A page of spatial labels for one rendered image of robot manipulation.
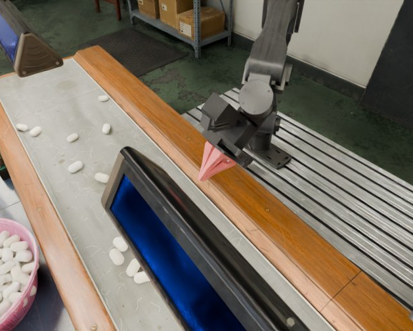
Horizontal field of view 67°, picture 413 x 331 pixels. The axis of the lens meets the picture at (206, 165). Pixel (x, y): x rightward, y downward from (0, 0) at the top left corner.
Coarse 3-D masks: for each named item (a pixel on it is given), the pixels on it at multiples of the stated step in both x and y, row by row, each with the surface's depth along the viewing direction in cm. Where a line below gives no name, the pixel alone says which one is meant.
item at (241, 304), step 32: (128, 160) 31; (128, 192) 31; (160, 192) 27; (128, 224) 30; (160, 224) 27; (192, 224) 25; (160, 256) 27; (192, 256) 24; (224, 256) 23; (160, 288) 27; (192, 288) 24; (224, 288) 22; (256, 288) 22; (192, 320) 24; (224, 320) 22; (256, 320) 20
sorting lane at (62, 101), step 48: (0, 96) 106; (48, 96) 106; (96, 96) 106; (48, 144) 88; (96, 144) 88; (144, 144) 88; (48, 192) 76; (96, 192) 76; (192, 192) 76; (96, 240) 66; (240, 240) 66; (96, 288) 59; (144, 288) 59; (288, 288) 59
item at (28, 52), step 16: (0, 0) 63; (0, 16) 61; (16, 16) 57; (0, 32) 61; (16, 32) 54; (32, 32) 54; (0, 48) 62; (16, 48) 54; (32, 48) 53; (48, 48) 55; (16, 64) 54; (32, 64) 55; (48, 64) 56
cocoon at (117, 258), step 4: (112, 252) 62; (116, 252) 62; (120, 252) 63; (112, 256) 62; (116, 256) 62; (120, 256) 62; (112, 260) 62; (116, 260) 61; (120, 260) 61; (116, 264) 61; (120, 264) 62
